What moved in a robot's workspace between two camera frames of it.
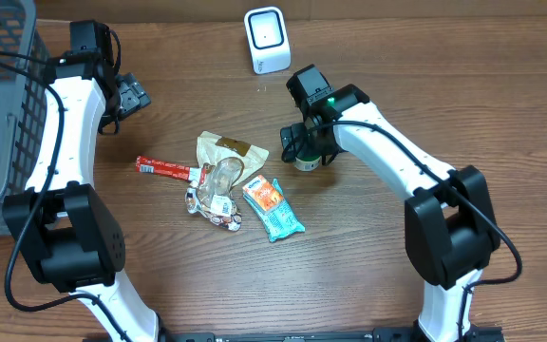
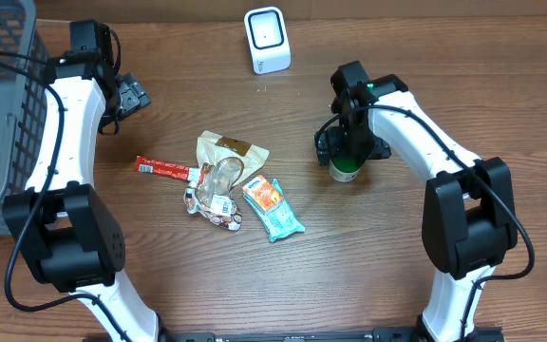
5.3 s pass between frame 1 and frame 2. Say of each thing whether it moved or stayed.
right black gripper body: moved
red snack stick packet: stayed
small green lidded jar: moved
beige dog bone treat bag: stayed
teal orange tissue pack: stayed
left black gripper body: stayed
